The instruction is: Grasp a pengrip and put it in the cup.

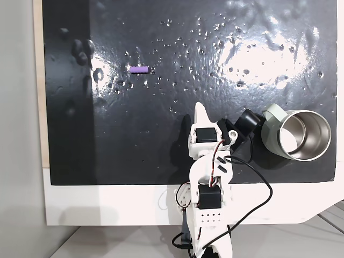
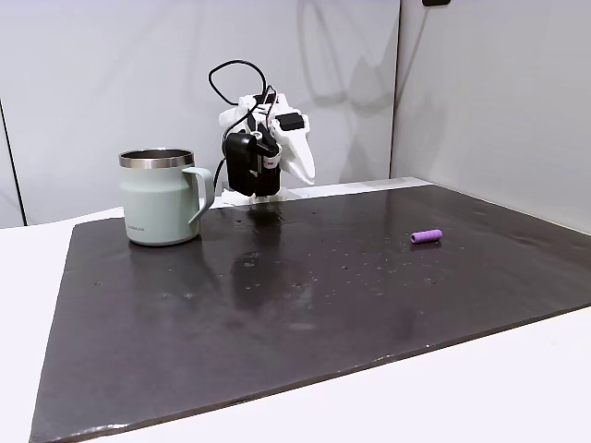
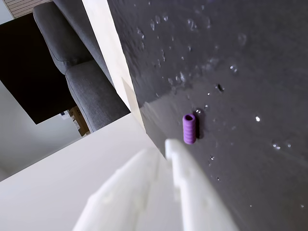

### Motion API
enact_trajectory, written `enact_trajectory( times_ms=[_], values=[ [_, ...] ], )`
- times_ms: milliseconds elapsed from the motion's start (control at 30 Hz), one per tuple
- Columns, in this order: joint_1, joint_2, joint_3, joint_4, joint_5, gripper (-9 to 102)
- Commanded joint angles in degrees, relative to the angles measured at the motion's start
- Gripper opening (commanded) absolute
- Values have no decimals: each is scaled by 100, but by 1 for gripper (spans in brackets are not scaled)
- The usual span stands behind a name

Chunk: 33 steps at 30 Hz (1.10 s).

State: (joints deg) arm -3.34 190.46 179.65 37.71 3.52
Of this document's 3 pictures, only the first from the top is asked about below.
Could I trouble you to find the black table mat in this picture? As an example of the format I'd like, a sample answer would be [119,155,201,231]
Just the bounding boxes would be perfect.
[41,0,338,187]

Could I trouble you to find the sage green steel-lined mug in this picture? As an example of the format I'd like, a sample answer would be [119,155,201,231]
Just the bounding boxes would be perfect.
[261,103,332,162]

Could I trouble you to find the light wooden board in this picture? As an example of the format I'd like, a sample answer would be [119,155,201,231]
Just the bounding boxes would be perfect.
[32,0,51,169]

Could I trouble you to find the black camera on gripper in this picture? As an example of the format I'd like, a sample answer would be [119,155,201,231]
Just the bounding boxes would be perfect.
[217,108,266,156]

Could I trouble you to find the thin white cable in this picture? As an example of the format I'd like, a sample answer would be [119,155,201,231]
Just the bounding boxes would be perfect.
[156,189,169,212]

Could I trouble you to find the black camera cable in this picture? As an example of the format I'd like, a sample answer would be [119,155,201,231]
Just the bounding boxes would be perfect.
[171,133,274,251]

